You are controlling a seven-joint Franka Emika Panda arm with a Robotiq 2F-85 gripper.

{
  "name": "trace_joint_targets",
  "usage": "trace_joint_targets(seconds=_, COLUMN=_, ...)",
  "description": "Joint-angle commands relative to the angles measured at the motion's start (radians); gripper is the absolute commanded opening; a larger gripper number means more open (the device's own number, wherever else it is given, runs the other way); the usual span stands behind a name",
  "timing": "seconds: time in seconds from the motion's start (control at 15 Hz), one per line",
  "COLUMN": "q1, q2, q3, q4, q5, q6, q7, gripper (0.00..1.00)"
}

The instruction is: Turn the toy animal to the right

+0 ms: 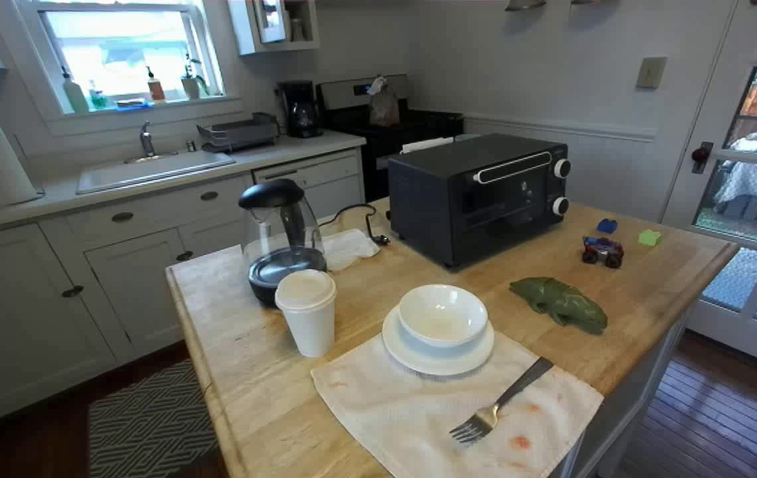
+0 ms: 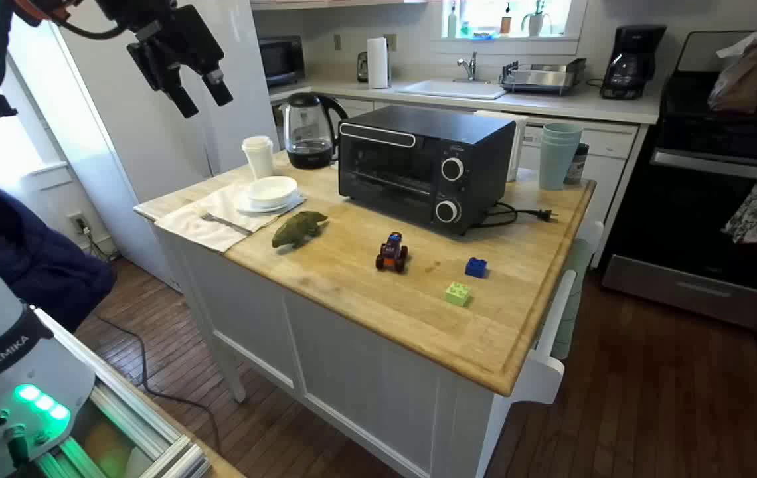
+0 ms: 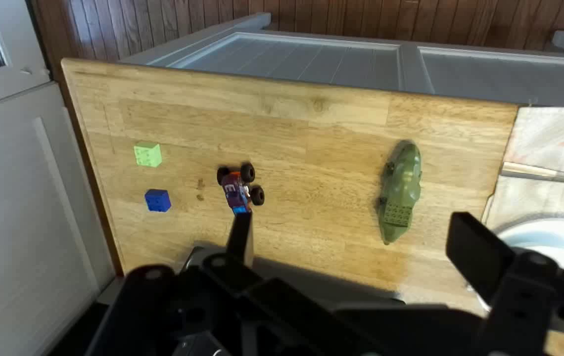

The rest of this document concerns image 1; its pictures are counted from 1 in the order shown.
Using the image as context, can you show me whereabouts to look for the green leaf-shaped cloth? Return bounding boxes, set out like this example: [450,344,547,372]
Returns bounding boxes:
[508,275,610,336]

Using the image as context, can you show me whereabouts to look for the white paper napkin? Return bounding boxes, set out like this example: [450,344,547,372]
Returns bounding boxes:
[320,225,382,274]

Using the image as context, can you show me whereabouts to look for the black toaster oven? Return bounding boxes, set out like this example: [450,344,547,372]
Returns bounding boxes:
[385,129,573,274]

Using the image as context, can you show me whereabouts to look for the white bowl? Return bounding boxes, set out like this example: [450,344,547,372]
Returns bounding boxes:
[395,281,491,350]

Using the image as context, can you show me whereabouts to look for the glass electric kettle black lid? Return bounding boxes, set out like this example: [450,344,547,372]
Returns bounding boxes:
[237,177,329,310]

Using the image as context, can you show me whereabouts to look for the white paper cup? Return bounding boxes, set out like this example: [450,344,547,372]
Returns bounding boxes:
[274,267,339,361]

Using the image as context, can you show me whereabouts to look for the black kitchen stove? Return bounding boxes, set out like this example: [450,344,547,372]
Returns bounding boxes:
[316,71,467,201]

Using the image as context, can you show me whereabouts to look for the white plate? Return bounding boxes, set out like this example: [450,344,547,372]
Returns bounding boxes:
[379,302,498,380]

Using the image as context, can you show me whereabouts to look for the brown bag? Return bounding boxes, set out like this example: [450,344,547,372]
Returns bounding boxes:
[365,73,403,129]

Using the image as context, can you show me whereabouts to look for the black coffee maker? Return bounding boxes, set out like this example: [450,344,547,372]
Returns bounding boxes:
[274,79,325,140]

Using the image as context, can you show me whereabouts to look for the stained beige cloth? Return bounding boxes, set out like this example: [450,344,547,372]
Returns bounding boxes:
[309,328,605,478]

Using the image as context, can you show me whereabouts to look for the grey dish rack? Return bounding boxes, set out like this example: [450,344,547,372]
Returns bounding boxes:
[193,111,281,154]

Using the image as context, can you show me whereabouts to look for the metal fork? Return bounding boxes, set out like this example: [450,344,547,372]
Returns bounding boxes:
[447,356,555,446]

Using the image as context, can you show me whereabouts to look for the white kitchen sink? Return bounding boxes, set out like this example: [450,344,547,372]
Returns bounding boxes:
[75,150,239,196]

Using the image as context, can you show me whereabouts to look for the metal faucet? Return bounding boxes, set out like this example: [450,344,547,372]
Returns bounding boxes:
[135,120,162,162]

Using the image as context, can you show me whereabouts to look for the small red bottle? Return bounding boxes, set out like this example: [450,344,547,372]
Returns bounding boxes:
[144,64,168,104]

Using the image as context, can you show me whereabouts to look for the blue sponge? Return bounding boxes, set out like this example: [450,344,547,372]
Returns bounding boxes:
[112,95,156,115]

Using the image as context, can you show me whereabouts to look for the grey patterned rug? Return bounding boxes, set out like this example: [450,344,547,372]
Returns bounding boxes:
[86,356,220,478]

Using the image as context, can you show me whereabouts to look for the white kitchen island base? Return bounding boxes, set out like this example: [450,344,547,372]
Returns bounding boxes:
[560,322,691,478]

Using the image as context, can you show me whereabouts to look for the small teal bottle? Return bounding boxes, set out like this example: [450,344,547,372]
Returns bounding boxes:
[87,79,112,111]

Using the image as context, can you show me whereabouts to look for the white framed window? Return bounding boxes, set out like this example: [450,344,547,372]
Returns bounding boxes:
[13,0,239,122]

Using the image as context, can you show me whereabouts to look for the black door knob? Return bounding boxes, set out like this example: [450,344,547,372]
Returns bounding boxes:
[687,137,717,176]

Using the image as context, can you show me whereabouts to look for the green soap bottle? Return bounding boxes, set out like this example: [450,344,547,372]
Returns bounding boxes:
[62,69,92,116]

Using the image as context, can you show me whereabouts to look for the white base cabinets with counter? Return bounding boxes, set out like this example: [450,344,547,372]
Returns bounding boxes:
[0,129,370,435]

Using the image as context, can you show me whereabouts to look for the black kettle cable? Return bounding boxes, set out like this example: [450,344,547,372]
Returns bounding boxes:
[320,201,393,249]

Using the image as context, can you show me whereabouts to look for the white wall cabinet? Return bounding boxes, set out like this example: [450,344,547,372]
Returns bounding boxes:
[225,0,321,57]

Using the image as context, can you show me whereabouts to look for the beige light switch plate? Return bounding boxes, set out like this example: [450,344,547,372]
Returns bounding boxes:
[634,55,670,92]

